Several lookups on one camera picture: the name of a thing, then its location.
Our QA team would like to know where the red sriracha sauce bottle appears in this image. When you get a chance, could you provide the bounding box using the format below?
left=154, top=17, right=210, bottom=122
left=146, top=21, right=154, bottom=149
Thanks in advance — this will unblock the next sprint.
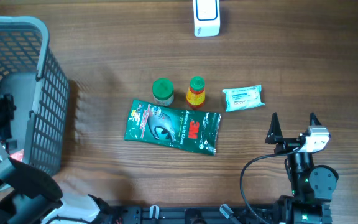
left=186, top=76, right=206, bottom=110

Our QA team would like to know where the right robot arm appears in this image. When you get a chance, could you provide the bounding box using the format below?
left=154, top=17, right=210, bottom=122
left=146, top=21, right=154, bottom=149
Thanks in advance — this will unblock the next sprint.
left=265, top=113, right=339, bottom=224

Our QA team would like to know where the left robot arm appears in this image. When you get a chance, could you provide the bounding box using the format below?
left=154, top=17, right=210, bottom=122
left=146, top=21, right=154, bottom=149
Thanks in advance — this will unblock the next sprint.
left=0, top=95, right=114, bottom=223

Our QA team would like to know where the white barcode scanner box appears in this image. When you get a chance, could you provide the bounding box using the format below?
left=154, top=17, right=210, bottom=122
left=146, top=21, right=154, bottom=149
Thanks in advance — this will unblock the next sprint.
left=193, top=0, right=221, bottom=37

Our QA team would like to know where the light blue tissue pack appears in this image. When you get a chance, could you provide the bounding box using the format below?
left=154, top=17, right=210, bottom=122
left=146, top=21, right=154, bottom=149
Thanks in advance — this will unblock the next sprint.
left=222, top=85, right=264, bottom=112

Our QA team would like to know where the green 3M gloves package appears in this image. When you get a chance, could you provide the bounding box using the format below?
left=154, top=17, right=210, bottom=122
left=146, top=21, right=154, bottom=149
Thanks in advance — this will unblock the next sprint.
left=124, top=100, right=221, bottom=156

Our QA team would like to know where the green lid seasoning jar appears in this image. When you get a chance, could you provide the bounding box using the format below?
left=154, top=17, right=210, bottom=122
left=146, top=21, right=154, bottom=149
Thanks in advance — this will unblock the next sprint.
left=152, top=78, right=174, bottom=106

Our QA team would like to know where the grey plastic shopping basket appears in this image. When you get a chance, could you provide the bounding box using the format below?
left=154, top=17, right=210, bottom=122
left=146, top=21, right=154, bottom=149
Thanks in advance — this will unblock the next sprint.
left=0, top=16, right=70, bottom=175

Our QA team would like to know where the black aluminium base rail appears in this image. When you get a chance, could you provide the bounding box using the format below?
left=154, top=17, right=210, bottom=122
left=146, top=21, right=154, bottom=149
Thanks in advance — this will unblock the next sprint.
left=110, top=203, right=291, bottom=224

